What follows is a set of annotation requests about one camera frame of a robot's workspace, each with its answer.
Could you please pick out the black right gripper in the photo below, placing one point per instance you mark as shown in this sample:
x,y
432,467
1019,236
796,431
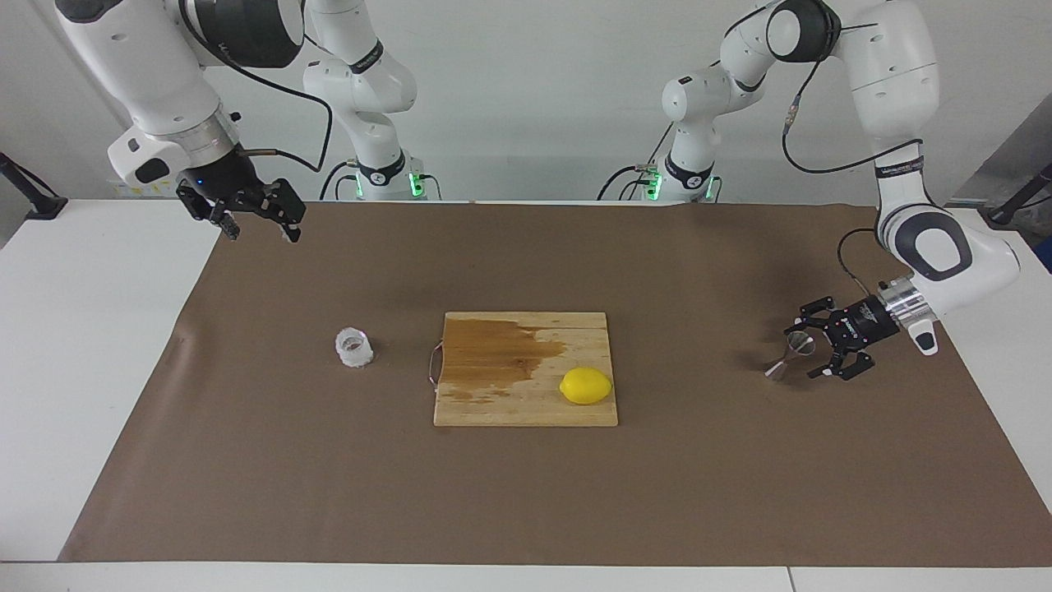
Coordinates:
x,y
218,177

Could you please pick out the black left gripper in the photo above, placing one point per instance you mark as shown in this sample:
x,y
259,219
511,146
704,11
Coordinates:
x,y
863,322

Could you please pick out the steel cocktail jigger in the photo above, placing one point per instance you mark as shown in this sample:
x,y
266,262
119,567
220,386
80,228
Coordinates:
x,y
799,345

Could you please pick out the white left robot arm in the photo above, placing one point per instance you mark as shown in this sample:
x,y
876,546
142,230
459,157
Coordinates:
x,y
892,74

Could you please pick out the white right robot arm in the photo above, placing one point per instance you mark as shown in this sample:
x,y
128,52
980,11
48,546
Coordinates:
x,y
156,74

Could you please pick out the blue object at table edge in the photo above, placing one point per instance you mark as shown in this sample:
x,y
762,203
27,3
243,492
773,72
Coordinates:
x,y
1045,256

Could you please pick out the yellow lemon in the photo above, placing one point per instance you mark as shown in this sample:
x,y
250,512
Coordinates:
x,y
585,386

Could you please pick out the wooden cutting board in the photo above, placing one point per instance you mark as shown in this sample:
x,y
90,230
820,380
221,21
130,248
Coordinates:
x,y
501,403

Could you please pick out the brown paper table mat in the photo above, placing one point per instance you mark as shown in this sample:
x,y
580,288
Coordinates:
x,y
526,493

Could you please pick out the white wall socket box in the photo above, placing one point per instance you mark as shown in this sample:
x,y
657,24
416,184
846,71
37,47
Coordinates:
x,y
123,191

